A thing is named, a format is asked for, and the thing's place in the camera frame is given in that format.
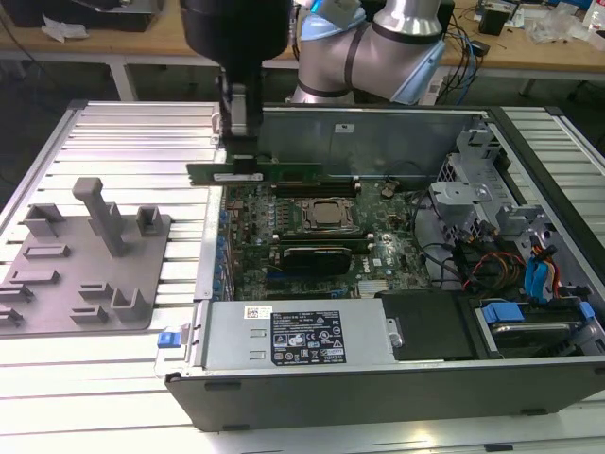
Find blue flat wire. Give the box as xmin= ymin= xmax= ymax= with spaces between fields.
xmin=523 ymin=249 xmax=555 ymax=305

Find black graphics card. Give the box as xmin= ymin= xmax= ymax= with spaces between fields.
xmin=280 ymin=245 xmax=354 ymax=275

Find silver chipset heatsink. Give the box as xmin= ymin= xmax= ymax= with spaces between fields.
xmin=358 ymin=280 xmax=389 ymax=298

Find hard disk in blue carrier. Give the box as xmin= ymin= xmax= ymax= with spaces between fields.
xmin=475 ymin=301 xmax=596 ymax=358

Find orange and red wire bundle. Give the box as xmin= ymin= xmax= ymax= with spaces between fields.
xmin=464 ymin=252 xmax=527 ymax=290

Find large black box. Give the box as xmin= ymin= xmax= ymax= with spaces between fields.
xmin=0 ymin=0 xmax=167 ymax=33

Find black open PC case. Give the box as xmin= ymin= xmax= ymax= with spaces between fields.
xmin=164 ymin=101 xmax=605 ymax=434

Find crumpled white plastic wrap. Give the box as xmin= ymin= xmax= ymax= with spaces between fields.
xmin=41 ymin=13 xmax=90 ymax=44

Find metal socket cover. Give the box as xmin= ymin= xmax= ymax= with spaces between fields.
xmin=294 ymin=194 xmax=361 ymax=234

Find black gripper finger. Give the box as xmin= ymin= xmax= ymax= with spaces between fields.
xmin=219 ymin=82 xmax=264 ymax=181

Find grey metal drive cage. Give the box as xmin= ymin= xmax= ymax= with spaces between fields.
xmin=428 ymin=127 xmax=560 ymax=250

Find wooden desk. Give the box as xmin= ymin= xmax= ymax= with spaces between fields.
xmin=0 ymin=0 xmax=605 ymax=103

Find small black box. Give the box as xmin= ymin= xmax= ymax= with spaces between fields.
xmin=477 ymin=8 xmax=515 ymax=35

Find black RAM slot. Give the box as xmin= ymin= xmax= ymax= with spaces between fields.
xmin=272 ymin=229 xmax=375 ymax=240
xmin=275 ymin=184 xmax=361 ymax=199
xmin=275 ymin=180 xmax=361 ymax=188

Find black round wire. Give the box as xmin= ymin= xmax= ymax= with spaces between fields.
xmin=409 ymin=202 xmax=458 ymax=285

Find grey parts rack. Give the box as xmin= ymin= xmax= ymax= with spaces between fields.
xmin=0 ymin=177 xmax=174 ymax=337

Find silver CPU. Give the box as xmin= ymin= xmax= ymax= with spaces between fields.
xmin=311 ymin=201 xmax=344 ymax=223

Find green motherboard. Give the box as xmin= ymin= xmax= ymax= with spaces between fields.
xmin=219 ymin=175 xmax=437 ymax=302

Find grey power supply with label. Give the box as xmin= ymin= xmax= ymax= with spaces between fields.
xmin=201 ymin=299 xmax=394 ymax=375

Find black plastic shroud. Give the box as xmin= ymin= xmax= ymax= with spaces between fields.
xmin=377 ymin=289 xmax=479 ymax=363

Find green RAM stick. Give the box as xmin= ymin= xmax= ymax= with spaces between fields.
xmin=185 ymin=159 xmax=325 ymax=186

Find clear plastic bags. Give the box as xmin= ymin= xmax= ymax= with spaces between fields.
xmin=523 ymin=8 xmax=605 ymax=47

